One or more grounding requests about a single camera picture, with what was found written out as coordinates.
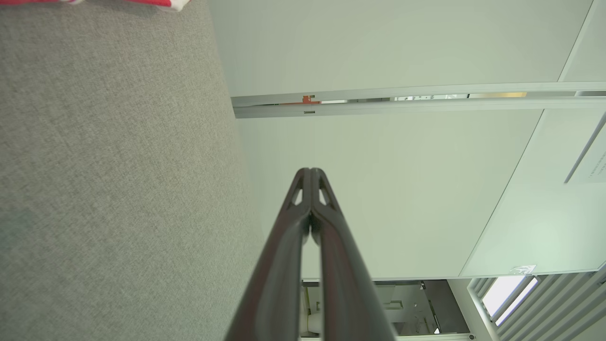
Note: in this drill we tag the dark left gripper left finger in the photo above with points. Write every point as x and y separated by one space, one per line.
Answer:
279 265

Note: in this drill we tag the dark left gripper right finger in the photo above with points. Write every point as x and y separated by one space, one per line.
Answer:
348 274

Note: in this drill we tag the red shorts white stripe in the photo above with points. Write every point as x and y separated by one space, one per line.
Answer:
156 2

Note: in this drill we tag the bright ceiling light panel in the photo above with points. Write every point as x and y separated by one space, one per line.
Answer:
506 293

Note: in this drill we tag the grey double partition post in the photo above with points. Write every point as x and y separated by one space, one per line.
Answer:
378 109

